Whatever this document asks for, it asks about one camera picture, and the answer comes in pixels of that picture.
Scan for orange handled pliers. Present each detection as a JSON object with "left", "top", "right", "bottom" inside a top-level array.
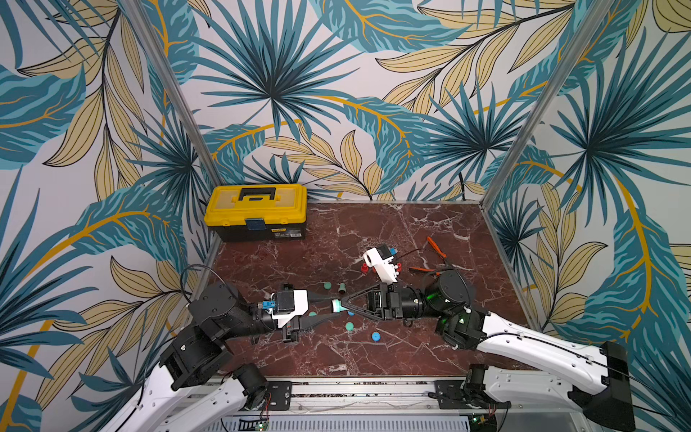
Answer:
[{"left": 408, "top": 237, "right": 456, "bottom": 275}]

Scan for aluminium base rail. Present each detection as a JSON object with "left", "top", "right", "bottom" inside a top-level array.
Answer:
[{"left": 211, "top": 377, "right": 596, "bottom": 431}]

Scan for yellow black toolbox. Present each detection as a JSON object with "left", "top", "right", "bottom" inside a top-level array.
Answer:
[{"left": 204, "top": 184, "right": 308, "bottom": 242}]

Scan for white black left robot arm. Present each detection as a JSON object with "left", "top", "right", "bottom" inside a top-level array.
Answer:
[{"left": 103, "top": 283, "right": 344, "bottom": 431}]

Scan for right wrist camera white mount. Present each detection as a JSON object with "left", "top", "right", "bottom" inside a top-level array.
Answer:
[{"left": 363, "top": 245, "right": 399, "bottom": 284}]

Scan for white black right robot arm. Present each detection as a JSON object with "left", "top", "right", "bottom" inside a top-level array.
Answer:
[{"left": 333, "top": 267, "right": 635, "bottom": 431}]

